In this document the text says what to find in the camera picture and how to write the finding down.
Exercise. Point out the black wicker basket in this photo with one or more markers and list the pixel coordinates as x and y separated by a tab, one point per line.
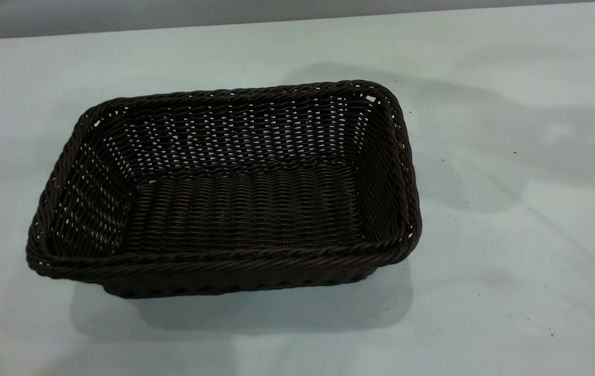
245	209

